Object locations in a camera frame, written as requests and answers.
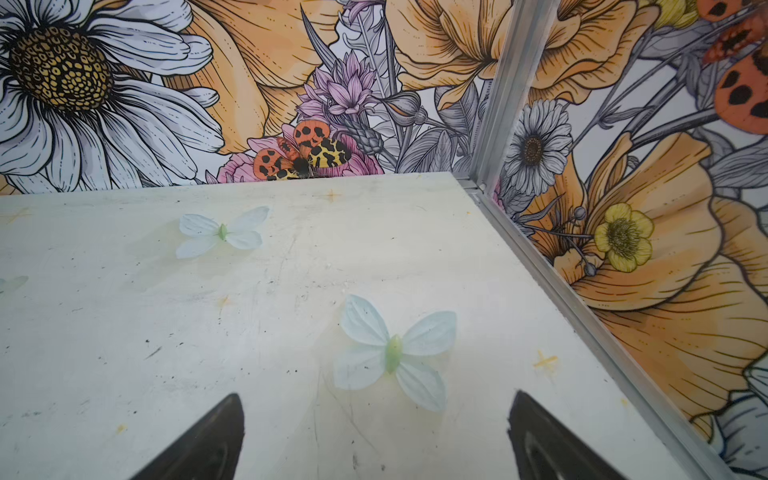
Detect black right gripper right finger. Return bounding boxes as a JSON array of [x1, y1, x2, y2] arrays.
[[507, 390, 625, 480]]

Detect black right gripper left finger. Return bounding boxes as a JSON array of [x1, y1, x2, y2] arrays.
[[131, 393, 245, 480]]

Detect pale blue butterfly decal near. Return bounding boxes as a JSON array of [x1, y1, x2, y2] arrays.
[[333, 295, 458, 412]]

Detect pale blue butterfly decal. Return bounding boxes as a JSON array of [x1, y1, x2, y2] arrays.
[[333, 295, 458, 412], [175, 206, 270, 259]]

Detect pale blue butterfly decal far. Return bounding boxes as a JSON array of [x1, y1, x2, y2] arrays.
[[175, 206, 270, 259]]

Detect aluminium base rail right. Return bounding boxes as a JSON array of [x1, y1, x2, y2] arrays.
[[455, 174, 737, 479]]

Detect aluminium corner post right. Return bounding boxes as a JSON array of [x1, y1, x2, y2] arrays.
[[470, 0, 559, 196]]

